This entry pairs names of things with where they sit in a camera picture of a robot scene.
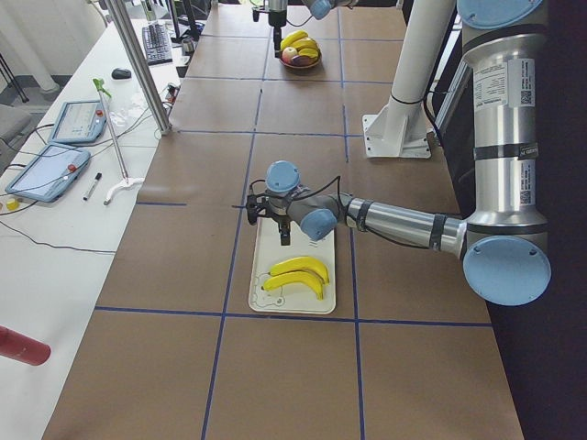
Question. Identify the metal reacher grabber stick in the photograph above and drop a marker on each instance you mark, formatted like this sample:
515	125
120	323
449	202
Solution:
127	181

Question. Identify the black keyboard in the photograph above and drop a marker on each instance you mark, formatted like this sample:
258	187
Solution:
156	44

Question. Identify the black computer mouse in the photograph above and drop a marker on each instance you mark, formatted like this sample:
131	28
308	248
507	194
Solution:
121	74

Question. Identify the aluminium frame post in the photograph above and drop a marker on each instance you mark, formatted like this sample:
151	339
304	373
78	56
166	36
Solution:
129	38

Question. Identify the blue teach pendant near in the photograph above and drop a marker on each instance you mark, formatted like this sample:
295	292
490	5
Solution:
48	176

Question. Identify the brown paper table cover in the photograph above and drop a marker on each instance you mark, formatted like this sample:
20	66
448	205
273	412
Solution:
173	351

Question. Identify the dark purple eggplant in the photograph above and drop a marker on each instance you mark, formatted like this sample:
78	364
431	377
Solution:
303	62

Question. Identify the blue teach pendant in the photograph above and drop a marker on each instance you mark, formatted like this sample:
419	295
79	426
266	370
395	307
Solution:
79	122
48	176

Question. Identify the black marker pen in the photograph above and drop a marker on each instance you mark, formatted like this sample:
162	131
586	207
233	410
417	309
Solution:
88	193

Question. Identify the blue teach pendant far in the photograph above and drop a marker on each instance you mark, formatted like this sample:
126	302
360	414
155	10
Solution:
79	122

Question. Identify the brown wicker basket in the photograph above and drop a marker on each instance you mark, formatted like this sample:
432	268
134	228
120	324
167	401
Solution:
297	68

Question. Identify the white bear tray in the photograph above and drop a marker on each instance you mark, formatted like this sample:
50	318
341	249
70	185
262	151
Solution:
292	298

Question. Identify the metal cup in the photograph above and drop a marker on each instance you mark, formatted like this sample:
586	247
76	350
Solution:
188	46

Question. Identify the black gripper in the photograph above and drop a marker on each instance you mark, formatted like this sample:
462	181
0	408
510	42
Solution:
276	19
282	221

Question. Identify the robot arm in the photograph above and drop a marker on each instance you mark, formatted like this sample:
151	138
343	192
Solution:
482	49
318	8

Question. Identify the yellow banana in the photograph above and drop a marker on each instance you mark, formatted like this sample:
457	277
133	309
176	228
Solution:
305	43
304	263
306	278
291	38

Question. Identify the red cylinder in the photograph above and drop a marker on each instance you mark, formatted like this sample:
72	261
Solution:
23	348

